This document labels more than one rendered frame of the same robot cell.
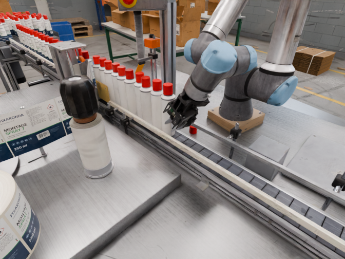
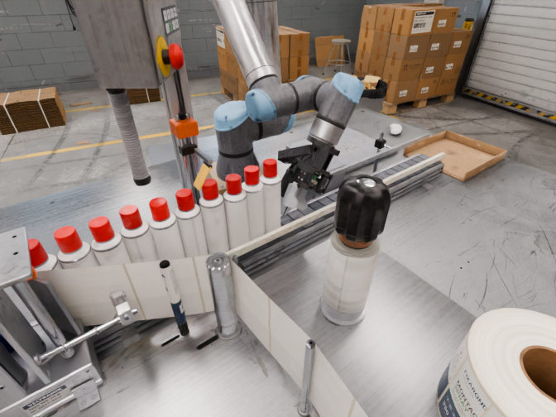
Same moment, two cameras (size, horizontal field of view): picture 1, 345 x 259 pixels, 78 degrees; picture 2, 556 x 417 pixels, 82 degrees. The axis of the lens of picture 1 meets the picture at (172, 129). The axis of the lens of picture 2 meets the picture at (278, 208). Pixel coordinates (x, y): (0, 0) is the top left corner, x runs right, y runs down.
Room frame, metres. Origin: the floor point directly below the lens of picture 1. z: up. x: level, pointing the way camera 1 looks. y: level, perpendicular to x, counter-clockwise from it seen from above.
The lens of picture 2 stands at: (0.55, 0.66, 1.43)
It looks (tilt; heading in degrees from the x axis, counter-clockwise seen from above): 36 degrees down; 279
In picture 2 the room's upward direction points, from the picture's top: straight up
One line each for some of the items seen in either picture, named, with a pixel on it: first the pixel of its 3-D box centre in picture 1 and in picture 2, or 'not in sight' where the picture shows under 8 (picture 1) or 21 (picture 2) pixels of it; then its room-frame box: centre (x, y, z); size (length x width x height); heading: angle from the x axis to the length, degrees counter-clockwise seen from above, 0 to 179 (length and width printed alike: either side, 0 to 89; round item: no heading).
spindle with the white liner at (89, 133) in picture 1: (89, 129); (352, 253); (0.49, 0.23, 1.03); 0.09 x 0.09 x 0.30
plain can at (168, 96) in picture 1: (168, 110); (270, 198); (0.67, 0.02, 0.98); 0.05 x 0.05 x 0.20
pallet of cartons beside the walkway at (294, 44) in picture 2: not in sight; (261, 67); (1.50, -3.81, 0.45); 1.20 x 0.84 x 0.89; 125
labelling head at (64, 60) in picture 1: (76, 73); (14, 331); (0.97, 0.45, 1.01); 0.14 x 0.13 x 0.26; 45
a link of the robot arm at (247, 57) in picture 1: (231, 59); (309, 94); (0.60, -0.17, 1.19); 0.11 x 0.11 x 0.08; 40
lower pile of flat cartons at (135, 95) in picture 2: not in sight; (135, 90); (3.31, -3.63, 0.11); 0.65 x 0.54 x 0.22; 31
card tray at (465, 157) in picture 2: not in sight; (453, 152); (0.03, -0.62, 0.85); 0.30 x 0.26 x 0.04; 45
